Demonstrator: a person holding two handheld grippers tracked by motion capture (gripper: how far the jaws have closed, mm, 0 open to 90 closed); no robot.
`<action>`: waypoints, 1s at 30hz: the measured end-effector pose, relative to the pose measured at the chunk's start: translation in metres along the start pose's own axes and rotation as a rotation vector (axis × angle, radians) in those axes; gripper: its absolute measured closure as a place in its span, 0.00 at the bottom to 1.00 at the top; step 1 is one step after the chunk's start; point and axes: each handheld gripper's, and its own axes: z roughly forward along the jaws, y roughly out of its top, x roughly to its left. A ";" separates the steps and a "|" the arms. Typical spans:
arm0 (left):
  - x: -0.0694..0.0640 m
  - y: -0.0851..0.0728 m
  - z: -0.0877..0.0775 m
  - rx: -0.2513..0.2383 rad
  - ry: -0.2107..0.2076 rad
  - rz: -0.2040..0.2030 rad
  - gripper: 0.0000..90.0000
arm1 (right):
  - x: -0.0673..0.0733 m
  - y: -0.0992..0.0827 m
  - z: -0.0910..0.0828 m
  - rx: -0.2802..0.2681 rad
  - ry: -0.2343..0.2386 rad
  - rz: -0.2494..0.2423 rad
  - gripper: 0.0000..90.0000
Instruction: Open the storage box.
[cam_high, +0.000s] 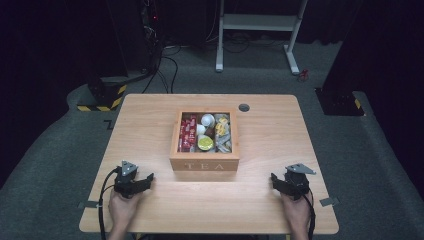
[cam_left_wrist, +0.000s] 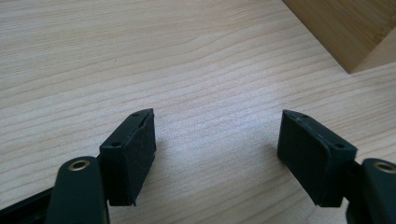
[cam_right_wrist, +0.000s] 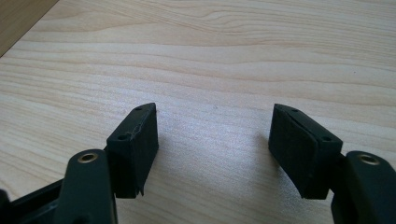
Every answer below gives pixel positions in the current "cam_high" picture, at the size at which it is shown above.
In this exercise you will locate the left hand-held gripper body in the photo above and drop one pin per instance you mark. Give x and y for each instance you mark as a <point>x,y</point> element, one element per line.
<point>126,180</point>

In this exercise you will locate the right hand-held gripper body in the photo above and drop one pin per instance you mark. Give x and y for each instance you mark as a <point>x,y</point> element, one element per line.
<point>296,181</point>

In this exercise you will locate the wooden tea box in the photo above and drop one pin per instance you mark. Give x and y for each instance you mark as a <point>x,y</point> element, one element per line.
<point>204,161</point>

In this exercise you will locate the yellow-lid small cup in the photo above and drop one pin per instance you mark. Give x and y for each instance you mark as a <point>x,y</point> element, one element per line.
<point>205,142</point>

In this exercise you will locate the person's left hand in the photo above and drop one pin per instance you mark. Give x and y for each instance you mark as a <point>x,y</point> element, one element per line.
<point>122,208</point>

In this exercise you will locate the person's right hand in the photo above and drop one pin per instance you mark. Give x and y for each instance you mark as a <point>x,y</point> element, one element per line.
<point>298,211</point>

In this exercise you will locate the grey tape strip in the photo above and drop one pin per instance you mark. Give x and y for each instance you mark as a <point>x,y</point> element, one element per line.
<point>329,201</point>
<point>88,204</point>

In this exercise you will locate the bundle of red stick packets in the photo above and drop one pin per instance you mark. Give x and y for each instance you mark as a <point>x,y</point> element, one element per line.
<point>187,133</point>

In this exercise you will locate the pile of clear yellow-print sachets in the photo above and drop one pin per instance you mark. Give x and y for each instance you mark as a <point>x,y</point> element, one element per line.
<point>222,133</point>

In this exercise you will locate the grey table grommet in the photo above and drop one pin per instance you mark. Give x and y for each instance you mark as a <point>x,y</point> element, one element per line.
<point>244,107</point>

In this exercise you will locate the black stand with striped base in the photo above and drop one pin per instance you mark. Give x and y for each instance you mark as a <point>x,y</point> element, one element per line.
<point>106,95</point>

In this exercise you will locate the black stand base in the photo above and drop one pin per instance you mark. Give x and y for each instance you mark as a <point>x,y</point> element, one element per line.
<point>338,101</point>

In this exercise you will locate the dark equipment rack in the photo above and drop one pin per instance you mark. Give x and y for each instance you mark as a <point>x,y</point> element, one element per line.
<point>150,30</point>

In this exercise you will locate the white metal stand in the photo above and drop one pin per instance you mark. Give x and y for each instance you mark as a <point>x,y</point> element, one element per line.
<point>260,22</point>

